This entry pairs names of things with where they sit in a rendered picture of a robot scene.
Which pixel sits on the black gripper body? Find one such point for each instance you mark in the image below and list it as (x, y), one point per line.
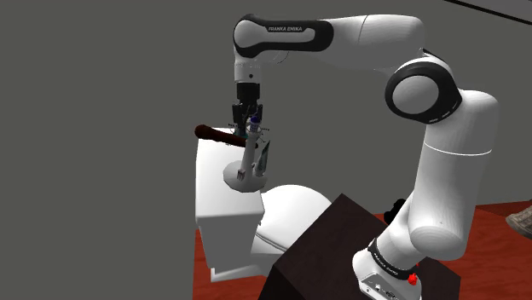
(248, 94)

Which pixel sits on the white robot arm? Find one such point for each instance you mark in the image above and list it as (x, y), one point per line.
(453, 137)

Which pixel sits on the white electric toothbrush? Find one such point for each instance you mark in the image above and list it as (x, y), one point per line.
(249, 151)

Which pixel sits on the grey pointed tube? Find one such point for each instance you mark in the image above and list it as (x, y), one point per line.
(262, 160)

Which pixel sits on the white round holder base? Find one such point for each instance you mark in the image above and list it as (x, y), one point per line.
(245, 185)

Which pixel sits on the white toilet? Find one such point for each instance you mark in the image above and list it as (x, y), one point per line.
(226, 232)

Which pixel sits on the dark brown robot stand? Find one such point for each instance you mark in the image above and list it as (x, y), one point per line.
(328, 249)

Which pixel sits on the grey brown lumpy object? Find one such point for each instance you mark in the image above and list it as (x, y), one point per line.
(522, 222)

